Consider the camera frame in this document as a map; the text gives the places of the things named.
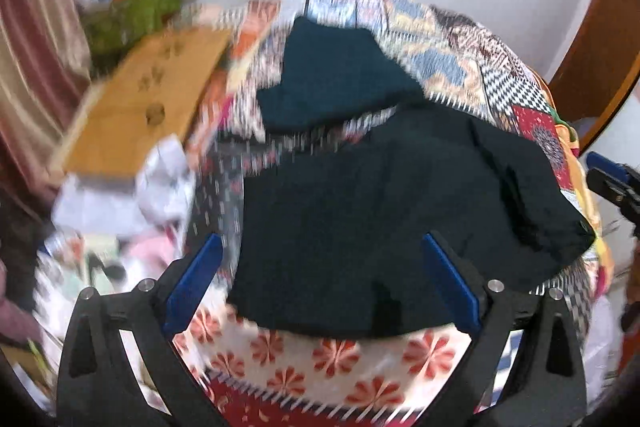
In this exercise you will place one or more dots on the green storage bag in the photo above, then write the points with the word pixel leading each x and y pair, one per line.
pixel 113 31

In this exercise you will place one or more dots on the dark pants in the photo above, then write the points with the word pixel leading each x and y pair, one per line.
pixel 331 242

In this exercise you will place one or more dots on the patchwork patterned bedspread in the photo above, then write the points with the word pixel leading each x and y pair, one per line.
pixel 267 377

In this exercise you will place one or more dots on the folded dark teal garment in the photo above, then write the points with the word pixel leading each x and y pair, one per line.
pixel 332 74

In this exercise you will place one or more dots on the wooden lap desk board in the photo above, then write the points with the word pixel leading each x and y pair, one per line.
pixel 153 93

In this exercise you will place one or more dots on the striped maroon curtain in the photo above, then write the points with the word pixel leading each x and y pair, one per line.
pixel 45 71

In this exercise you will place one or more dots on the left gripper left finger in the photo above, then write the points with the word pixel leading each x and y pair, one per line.
pixel 96 385

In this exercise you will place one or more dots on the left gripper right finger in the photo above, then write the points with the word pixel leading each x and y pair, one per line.
pixel 546 385

